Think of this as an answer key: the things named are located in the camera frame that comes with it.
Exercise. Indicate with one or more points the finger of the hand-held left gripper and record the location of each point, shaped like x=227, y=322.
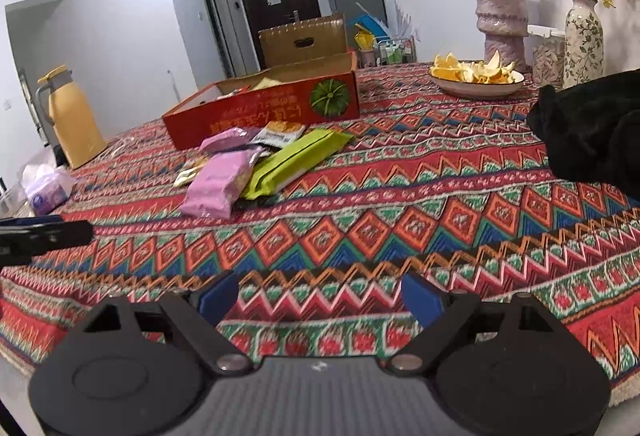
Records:
x=55, y=233

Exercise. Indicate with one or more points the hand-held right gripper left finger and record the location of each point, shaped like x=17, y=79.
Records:
x=220, y=296

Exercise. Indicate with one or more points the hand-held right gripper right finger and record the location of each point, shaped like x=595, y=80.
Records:
x=417, y=297

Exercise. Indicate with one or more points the red cardboard box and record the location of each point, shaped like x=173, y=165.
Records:
x=265, y=108

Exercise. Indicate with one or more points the purple tissue pack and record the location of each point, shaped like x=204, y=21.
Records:
x=47, y=190

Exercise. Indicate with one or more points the large pink snack packet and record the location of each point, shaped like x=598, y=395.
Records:
x=220, y=181

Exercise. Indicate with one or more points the yellow thermos jug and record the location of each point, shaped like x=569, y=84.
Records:
x=75, y=116

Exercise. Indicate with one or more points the golden snack packet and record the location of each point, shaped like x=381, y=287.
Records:
x=191, y=172

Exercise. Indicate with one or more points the green snack packet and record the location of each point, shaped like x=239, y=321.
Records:
x=290, y=158

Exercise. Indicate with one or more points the small pink snack packet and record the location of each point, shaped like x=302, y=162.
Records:
x=227, y=139

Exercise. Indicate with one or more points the white orange cracker packet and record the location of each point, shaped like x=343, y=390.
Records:
x=277, y=133

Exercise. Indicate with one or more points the ceramic plate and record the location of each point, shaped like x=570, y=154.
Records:
x=477, y=88

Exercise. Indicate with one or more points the pile of orange pieces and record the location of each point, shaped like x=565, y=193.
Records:
x=470, y=70

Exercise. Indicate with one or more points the black cloth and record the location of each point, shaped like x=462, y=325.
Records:
x=590, y=131

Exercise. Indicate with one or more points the brown cardboard carton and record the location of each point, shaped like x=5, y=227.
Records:
x=302, y=43

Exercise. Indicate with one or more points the clear storage jar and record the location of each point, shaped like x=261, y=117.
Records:
x=547, y=58

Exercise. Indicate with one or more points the blue folder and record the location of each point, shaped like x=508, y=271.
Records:
x=367, y=23

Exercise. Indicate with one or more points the pink textured vase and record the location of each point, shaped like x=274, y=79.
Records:
x=500, y=21

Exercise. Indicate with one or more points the white floral vase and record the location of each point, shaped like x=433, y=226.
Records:
x=582, y=43

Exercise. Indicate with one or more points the side doorway frame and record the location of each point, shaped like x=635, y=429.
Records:
x=215, y=16

